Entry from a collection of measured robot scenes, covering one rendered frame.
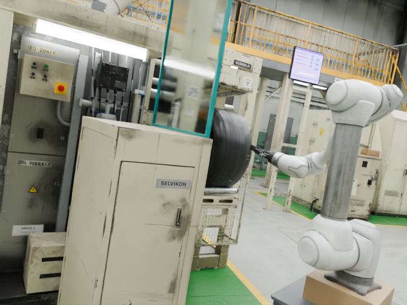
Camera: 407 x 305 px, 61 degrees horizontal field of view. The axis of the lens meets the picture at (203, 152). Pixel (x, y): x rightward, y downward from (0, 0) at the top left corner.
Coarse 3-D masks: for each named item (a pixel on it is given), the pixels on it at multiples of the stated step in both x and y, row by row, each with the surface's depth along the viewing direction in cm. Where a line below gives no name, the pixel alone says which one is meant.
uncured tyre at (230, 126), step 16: (224, 112) 227; (224, 128) 215; (240, 128) 222; (224, 144) 213; (240, 144) 219; (224, 160) 214; (240, 160) 220; (208, 176) 221; (224, 176) 221; (240, 176) 227
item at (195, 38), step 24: (192, 0) 160; (216, 0) 142; (168, 24) 179; (192, 24) 157; (216, 24) 140; (168, 48) 176; (192, 48) 155; (216, 48) 138; (168, 72) 173; (192, 72) 153; (216, 72) 136; (168, 96) 171; (192, 96) 151; (168, 120) 168; (192, 120) 149
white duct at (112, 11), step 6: (102, 0) 208; (108, 0) 208; (114, 0) 209; (120, 0) 210; (126, 0) 213; (132, 0) 217; (108, 6) 207; (114, 6) 209; (120, 6) 212; (126, 6) 217; (108, 12) 208; (114, 12) 212
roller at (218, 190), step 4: (208, 188) 225; (212, 188) 226; (216, 188) 228; (220, 188) 230; (224, 188) 232; (228, 188) 234; (232, 188) 236; (236, 188) 238; (204, 192) 224; (208, 192) 226; (212, 192) 227; (216, 192) 229; (220, 192) 231; (224, 192) 232; (228, 192) 234; (232, 192) 236; (236, 192) 238
